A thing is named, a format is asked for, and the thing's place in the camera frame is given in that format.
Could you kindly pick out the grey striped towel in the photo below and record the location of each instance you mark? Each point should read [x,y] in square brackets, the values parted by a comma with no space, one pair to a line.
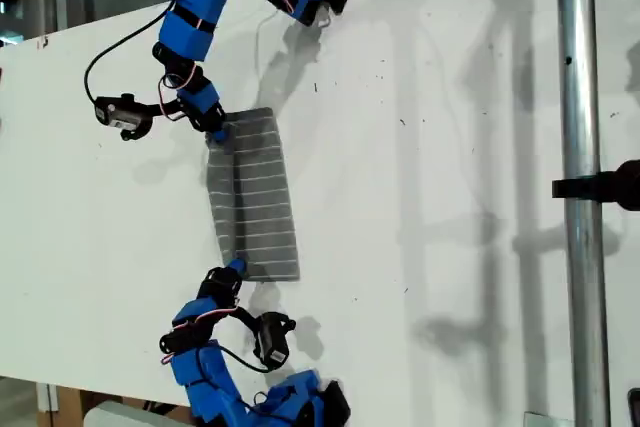
[265,197]

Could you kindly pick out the white rounded object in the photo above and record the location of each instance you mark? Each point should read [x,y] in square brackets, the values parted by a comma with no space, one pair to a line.
[115,417]

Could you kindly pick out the black device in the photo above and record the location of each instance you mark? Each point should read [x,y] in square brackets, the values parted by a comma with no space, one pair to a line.
[635,409]

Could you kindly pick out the camera black stalk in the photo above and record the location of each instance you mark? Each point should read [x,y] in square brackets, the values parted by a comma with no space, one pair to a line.
[172,104]
[246,318]

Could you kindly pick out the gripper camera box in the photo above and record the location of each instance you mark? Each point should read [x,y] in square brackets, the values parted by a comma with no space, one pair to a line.
[117,109]
[272,342]

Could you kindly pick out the steel post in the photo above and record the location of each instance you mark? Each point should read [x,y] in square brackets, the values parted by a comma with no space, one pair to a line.
[580,97]

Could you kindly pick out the black post clamp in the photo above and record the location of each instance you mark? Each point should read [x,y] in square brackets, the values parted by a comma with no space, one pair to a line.
[600,187]

